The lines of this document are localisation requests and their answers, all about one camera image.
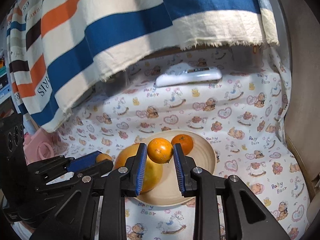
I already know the small orange tomato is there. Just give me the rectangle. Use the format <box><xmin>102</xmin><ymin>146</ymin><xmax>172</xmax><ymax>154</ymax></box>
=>
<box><xmin>96</xmin><ymin>153</ymin><xmax>112</xmax><ymax>163</ymax></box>

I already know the large yellow-orange grapefruit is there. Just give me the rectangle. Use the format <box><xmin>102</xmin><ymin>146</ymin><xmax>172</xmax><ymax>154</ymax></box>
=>
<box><xmin>114</xmin><ymin>144</ymin><xmax>163</xmax><ymax>193</ymax></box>

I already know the orange mandarin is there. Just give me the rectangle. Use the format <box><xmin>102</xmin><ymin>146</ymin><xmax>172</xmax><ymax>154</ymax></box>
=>
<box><xmin>171</xmin><ymin>134</ymin><xmax>194</xmax><ymax>155</ymax></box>

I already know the yellow-orange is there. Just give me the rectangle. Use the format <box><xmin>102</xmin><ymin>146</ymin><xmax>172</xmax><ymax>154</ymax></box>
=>
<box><xmin>147</xmin><ymin>138</ymin><xmax>174</xmax><ymax>164</ymax></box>

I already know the baby bear printed bedsheet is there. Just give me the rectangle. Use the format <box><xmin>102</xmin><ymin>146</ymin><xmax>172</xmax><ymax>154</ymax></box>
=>
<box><xmin>51</xmin><ymin>49</ymin><xmax>309</xmax><ymax>239</ymax></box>

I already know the striped Paris blanket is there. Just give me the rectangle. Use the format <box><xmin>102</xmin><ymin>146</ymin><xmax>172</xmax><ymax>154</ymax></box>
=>
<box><xmin>7</xmin><ymin>0</ymin><xmax>279</xmax><ymax>132</ymax></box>

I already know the wooden headboard panel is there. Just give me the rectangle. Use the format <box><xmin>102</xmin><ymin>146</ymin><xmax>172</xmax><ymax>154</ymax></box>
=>
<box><xmin>280</xmin><ymin>0</ymin><xmax>319</xmax><ymax>198</ymax></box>

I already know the pink tablet case with ring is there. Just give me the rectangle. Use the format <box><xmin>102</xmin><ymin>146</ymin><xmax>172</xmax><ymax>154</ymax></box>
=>
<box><xmin>23</xmin><ymin>128</ymin><xmax>55</xmax><ymax>165</ymax></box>

